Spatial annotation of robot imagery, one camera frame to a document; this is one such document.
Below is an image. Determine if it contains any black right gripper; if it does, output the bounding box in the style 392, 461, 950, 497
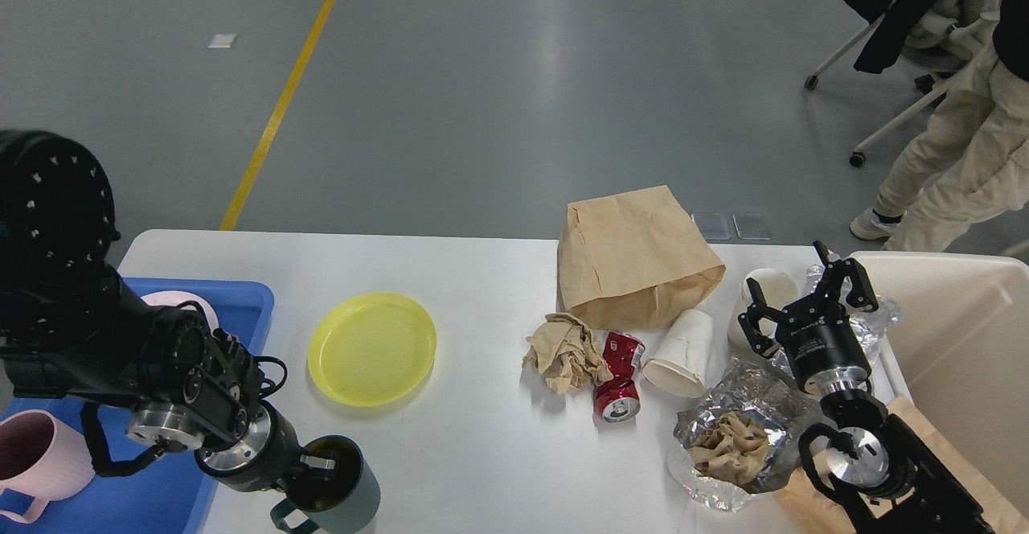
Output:
736, 240, 879, 397

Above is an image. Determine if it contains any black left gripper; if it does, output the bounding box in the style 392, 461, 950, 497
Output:
196, 401, 338, 491

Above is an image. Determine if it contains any dark green mug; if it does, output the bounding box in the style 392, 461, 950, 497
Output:
269, 435, 381, 533

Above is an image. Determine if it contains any yellow plastic plate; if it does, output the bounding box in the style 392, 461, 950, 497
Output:
306, 292, 437, 407

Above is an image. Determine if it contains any pink ribbed mug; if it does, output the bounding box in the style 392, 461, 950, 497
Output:
1, 410, 96, 524

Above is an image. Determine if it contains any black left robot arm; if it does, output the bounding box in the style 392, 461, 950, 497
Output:
1, 129, 344, 493

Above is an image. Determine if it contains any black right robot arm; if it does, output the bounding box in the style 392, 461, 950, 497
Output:
738, 241, 993, 533

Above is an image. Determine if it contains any white paper cup upright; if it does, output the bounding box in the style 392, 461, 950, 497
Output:
728, 268, 801, 353

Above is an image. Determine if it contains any crushed clear plastic bottle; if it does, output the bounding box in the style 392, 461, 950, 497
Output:
771, 265, 904, 379

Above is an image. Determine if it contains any clear floor plate right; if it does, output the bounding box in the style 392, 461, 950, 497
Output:
732, 212, 773, 241

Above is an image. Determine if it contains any clear floor plate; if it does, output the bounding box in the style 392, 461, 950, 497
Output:
691, 212, 732, 242
732, 212, 773, 241

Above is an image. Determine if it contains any crumpled aluminium foil sheet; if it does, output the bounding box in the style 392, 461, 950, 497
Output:
666, 359, 822, 512

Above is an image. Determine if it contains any clear floor plate left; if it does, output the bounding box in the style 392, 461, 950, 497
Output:
691, 212, 732, 242

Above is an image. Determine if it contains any white paper cup lying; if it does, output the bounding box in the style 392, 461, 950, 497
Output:
642, 308, 714, 398

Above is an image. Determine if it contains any beige plastic bin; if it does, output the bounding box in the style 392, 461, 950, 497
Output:
855, 252, 1028, 517

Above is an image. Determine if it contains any crumpled brown paper on foil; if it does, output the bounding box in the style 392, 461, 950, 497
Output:
687, 412, 769, 487

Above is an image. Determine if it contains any blue plastic tray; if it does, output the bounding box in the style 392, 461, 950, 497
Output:
1, 277, 273, 533

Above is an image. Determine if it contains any flat brown paper bag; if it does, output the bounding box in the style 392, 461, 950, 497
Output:
774, 396, 1028, 533

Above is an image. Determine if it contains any person in beige trousers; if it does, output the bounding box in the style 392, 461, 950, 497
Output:
849, 0, 1028, 253

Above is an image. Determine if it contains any crushed red soda can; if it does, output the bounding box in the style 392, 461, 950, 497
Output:
594, 331, 646, 424

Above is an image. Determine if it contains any pink plate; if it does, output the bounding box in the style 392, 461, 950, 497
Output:
141, 290, 220, 330

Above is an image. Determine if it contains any crumpled brown paper ball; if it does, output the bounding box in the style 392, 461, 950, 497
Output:
522, 313, 614, 395

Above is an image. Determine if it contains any white wheeled chair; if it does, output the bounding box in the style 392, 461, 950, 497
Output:
804, 0, 1000, 168

